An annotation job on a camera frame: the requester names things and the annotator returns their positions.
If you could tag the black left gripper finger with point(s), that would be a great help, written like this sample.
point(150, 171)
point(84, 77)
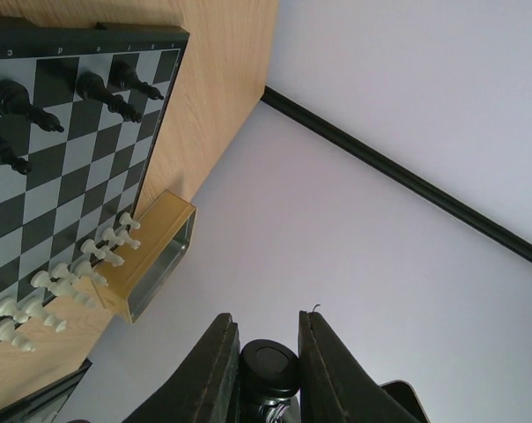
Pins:
point(204, 387)

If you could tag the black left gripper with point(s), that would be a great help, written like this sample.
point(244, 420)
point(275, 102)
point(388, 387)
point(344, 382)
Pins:
point(335, 388)

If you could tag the black chess piece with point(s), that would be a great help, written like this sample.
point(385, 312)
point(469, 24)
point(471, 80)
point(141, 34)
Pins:
point(124, 76)
point(269, 383)
point(9, 158)
point(90, 86)

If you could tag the black white chess board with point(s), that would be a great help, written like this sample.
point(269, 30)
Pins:
point(84, 178)

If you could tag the metal tray of white pieces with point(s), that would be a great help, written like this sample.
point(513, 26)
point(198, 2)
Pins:
point(164, 234)

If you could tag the black enclosure frame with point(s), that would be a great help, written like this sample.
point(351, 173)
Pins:
point(397, 173)

